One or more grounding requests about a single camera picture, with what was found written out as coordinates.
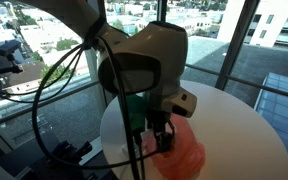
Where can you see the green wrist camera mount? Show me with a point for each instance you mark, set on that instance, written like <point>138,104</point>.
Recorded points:
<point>136,108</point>

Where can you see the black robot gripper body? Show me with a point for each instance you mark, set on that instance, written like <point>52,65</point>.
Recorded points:
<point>157,120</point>

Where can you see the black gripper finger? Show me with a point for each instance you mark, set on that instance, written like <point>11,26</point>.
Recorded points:
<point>162,142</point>

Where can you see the black blue equipment base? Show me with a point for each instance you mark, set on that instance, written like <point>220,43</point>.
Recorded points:
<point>48,169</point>

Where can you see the black camera on stand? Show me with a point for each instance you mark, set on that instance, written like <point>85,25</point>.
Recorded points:
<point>7,50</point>

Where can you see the round white pedestal table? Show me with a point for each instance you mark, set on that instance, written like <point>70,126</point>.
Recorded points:
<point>240,144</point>

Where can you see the orange plastic bag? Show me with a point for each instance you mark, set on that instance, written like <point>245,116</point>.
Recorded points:
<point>185,158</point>

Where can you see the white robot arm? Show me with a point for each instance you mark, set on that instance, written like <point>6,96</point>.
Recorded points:
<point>151,61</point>

